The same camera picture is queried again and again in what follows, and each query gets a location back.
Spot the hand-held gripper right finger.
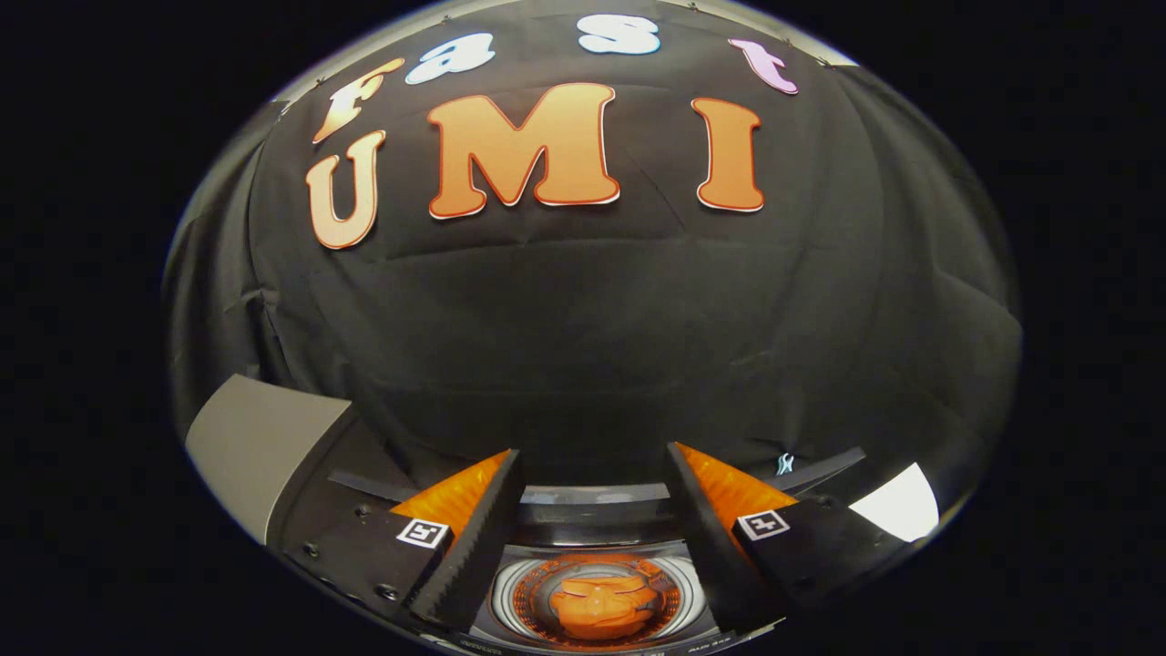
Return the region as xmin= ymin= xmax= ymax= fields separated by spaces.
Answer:
xmin=665 ymin=442 xmax=912 ymax=636

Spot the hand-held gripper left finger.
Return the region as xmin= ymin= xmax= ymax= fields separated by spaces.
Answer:
xmin=278 ymin=448 xmax=527 ymax=634

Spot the black backdrop cloth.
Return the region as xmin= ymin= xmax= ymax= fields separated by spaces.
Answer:
xmin=164 ymin=0 xmax=1023 ymax=548

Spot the yellow polo shirt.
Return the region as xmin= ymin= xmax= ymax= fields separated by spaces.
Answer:
xmin=547 ymin=572 xmax=664 ymax=641

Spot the white washing machine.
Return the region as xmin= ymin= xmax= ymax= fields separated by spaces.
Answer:
xmin=291 ymin=445 xmax=875 ymax=655

